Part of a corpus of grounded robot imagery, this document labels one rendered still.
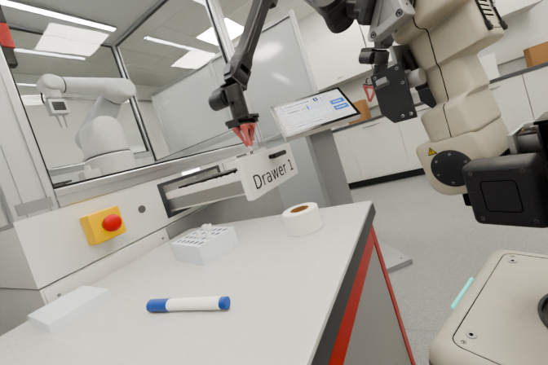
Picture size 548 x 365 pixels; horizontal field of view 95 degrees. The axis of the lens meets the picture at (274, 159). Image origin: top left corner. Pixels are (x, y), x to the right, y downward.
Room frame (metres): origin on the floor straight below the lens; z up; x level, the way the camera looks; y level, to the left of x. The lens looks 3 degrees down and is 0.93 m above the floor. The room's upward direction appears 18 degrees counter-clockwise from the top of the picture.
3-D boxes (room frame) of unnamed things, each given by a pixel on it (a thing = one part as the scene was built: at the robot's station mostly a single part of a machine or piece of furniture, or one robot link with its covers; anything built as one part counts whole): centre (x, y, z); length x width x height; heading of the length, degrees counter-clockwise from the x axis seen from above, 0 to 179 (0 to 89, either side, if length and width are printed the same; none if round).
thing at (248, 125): (0.85, 0.07, 1.00); 0.07 x 0.07 x 0.09; 60
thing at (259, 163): (0.74, 0.01, 0.87); 0.29 x 0.02 x 0.11; 150
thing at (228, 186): (0.85, 0.19, 0.86); 0.40 x 0.26 x 0.06; 60
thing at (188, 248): (0.53, 0.20, 0.78); 0.12 x 0.08 x 0.04; 46
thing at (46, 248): (1.18, 0.69, 0.87); 1.02 x 0.95 x 0.14; 150
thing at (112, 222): (0.59, 0.41, 0.88); 0.04 x 0.03 x 0.04; 150
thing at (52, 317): (0.45, 0.43, 0.77); 0.13 x 0.09 x 0.02; 56
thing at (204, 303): (0.32, 0.17, 0.77); 0.14 x 0.02 x 0.02; 66
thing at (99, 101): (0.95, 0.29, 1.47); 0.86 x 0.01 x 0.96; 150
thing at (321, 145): (1.70, -0.35, 0.51); 0.50 x 0.45 x 1.02; 8
